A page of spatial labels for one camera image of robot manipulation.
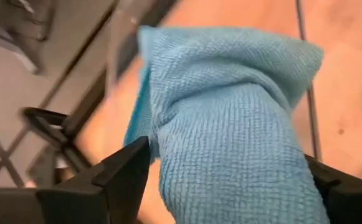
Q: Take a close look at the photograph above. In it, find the blue microfiber towel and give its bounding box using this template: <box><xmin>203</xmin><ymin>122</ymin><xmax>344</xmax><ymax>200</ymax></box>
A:
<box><xmin>123</xmin><ymin>25</ymin><xmax>331</xmax><ymax>224</ymax></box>

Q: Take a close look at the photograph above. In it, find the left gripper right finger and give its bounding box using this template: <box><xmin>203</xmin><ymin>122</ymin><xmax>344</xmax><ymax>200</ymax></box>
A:
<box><xmin>305</xmin><ymin>154</ymin><xmax>362</xmax><ymax>224</ymax></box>

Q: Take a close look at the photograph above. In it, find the black cable clamp loop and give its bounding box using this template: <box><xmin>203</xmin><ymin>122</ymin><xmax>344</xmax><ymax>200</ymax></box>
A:
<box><xmin>21</xmin><ymin>107</ymin><xmax>91</xmax><ymax>175</ymax></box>

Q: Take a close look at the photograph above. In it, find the black aluminium table frame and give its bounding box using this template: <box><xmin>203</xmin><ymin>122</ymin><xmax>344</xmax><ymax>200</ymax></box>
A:
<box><xmin>0</xmin><ymin>0</ymin><xmax>181</xmax><ymax>187</ymax></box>

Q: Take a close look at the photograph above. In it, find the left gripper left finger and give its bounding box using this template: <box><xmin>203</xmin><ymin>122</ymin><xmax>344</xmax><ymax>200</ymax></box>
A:
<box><xmin>37</xmin><ymin>136</ymin><xmax>151</xmax><ymax>224</ymax></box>

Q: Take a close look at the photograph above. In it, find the thin black cable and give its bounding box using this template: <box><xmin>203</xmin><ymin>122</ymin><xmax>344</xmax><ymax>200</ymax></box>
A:
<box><xmin>294</xmin><ymin>0</ymin><xmax>323</xmax><ymax>161</ymax></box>

